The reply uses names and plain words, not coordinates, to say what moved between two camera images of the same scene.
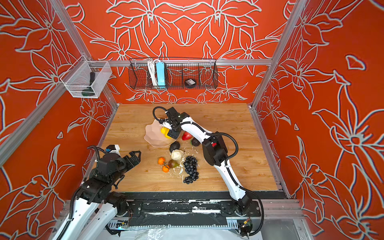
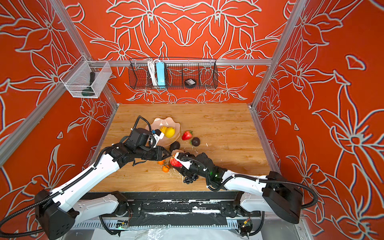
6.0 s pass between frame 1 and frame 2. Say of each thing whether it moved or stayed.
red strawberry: stayed
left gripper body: moved
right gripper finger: moved
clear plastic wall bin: stayed
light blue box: stayed
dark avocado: stayed
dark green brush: stayed
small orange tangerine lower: stayed
